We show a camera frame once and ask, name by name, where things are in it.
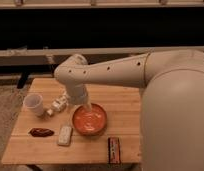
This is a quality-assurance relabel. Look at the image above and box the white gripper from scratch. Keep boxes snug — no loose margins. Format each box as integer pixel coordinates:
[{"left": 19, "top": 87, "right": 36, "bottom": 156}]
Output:
[{"left": 66, "top": 84, "right": 92, "bottom": 112}]

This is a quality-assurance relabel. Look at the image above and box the white plastic cup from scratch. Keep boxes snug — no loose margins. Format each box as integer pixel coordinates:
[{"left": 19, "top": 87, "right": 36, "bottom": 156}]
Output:
[{"left": 23, "top": 93, "right": 44, "bottom": 117}]

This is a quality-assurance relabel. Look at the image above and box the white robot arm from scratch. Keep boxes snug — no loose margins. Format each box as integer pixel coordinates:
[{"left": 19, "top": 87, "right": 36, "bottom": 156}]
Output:
[{"left": 54, "top": 49, "right": 204, "bottom": 171}]

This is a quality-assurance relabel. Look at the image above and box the wooden table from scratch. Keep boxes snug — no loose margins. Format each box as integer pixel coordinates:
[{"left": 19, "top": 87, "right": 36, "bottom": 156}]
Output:
[{"left": 2, "top": 85, "right": 141, "bottom": 164}]

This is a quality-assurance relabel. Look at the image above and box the dark chocolate bar wrapper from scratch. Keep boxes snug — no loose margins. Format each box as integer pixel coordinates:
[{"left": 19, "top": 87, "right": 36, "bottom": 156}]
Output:
[{"left": 108, "top": 137, "right": 121, "bottom": 164}]

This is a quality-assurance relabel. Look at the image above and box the white sponge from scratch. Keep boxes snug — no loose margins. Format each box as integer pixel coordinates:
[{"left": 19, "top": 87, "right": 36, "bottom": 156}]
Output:
[{"left": 57, "top": 125, "right": 73, "bottom": 146}]

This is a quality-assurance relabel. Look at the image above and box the orange ceramic bowl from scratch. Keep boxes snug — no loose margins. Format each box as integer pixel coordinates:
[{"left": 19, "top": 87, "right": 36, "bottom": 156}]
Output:
[{"left": 72, "top": 103, "right": 107, "bottom": 136}]

